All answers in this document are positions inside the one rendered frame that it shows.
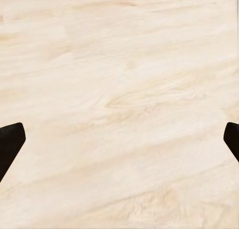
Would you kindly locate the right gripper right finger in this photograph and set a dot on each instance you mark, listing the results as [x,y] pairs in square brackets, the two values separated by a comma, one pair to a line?
[231,138]

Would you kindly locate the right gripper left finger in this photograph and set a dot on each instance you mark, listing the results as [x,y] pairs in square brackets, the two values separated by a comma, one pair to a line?
[12,138]

